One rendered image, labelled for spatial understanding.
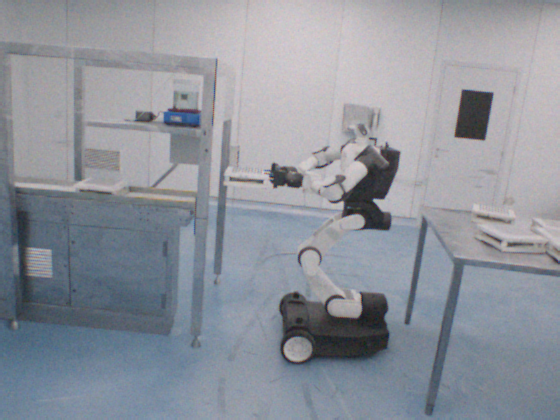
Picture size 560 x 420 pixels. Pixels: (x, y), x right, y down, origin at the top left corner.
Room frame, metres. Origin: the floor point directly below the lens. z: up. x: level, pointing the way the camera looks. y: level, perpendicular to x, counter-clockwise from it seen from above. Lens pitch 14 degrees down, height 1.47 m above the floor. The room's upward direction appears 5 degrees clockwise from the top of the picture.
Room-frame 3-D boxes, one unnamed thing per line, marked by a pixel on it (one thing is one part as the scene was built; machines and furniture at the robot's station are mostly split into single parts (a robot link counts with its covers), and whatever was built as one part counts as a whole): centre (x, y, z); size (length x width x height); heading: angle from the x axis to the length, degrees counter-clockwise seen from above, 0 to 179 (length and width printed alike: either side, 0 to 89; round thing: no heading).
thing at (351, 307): (2.67, -0.45, 0.28); 0.21 x 0.20 x 0.13; 92
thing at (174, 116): (2.68, 0.58, 1.32); 0.21 x 0.20 x 0.09; 1
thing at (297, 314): (2.67, -0.42, 0.19); 0.64 x 0.52 x 0.33; 92
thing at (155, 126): (2.62, 0.76, 1.25); 0.62 x 0.38 x 0.04; 91
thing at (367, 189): (2.67, -0.49, 1.12); 0.34 x 0.30 x 0.36; 2
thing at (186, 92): (2.67, 0.58, 1.45); 0.15 x 0.15 x 0.19
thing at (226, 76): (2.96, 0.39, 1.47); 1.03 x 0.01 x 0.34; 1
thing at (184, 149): (2.77, 0.56, 1.14); 0.22 x 0.11 x 0.20; 91
